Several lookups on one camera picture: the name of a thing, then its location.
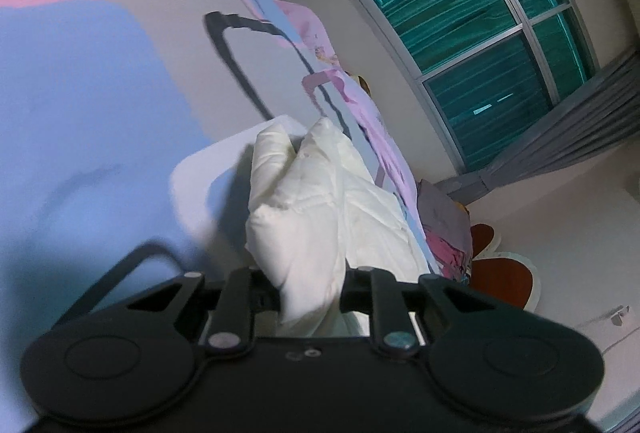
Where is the pink pillow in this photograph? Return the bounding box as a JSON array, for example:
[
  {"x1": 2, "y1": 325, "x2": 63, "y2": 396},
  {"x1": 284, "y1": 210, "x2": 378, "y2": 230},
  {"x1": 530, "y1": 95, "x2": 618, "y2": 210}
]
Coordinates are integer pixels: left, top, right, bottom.
[{"x1": 274, "y1": 0, "x2": 427, "y2": 236}]

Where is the dark yellow cloth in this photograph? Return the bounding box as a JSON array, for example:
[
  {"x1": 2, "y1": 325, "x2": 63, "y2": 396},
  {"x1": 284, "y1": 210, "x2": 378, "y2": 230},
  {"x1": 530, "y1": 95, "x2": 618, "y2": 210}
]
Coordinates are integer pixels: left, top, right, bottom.
[{"x1": 350, "y1": 72, "x2": 374, "y2": 96}]

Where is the pile of folded clothes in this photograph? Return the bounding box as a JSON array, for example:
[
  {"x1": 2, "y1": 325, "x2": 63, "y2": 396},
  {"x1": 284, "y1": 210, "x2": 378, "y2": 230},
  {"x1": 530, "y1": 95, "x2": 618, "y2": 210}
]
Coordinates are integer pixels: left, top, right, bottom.
[{"x1": 415, "y1": 178, "x2": 474, "y2": 287}]

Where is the window with green shutters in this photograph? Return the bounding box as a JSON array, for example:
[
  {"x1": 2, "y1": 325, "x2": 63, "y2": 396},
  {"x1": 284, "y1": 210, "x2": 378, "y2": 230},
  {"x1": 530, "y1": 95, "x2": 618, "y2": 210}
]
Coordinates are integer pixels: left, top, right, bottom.
[{"x1": 332, "y1": 0, "x2": 602, "y2": 176}]

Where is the red and white headboard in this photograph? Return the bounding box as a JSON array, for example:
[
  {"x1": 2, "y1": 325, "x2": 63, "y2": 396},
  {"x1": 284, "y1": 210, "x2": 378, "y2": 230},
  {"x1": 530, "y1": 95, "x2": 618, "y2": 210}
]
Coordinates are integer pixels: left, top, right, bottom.
[{"x1": 467, "y1": 223, "x2": 544, "y2": 312}]

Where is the patterned bed sheet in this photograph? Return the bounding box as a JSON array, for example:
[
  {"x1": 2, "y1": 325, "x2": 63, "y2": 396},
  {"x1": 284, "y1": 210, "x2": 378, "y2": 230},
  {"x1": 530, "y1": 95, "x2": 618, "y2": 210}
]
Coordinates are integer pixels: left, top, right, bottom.
[{"x1": 0, "y1": 0, "x2": 438, "y2": 433}]

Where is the grey curtain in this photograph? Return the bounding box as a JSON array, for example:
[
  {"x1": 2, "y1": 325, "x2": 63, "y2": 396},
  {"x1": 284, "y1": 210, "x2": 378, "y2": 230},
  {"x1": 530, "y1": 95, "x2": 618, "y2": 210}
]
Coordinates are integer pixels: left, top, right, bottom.
[{"x1": 436, "y1": 47, "x2": 640, "y2": 204}]

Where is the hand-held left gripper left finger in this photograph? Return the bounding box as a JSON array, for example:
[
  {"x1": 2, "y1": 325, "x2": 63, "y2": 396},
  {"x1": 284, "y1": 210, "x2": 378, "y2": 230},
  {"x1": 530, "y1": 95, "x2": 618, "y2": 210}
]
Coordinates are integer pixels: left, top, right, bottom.
[{"x1": 124, "y1": 268, "x2": 282, "y2": 357}]

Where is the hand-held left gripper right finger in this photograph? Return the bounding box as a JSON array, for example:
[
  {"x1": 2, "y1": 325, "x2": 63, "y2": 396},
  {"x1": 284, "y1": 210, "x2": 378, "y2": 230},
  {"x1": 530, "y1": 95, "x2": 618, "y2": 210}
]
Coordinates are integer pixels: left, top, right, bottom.
[{"x1": 340, "y1": 266, "x2": 523, "y2": 359}]

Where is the white padded jacket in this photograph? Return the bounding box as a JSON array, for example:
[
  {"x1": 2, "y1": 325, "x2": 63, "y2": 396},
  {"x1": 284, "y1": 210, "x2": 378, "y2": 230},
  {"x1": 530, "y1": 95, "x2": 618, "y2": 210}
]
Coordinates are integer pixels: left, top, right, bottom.
[{"x1": 245, "y1": 116, "x2": 437, "y2": 339}]

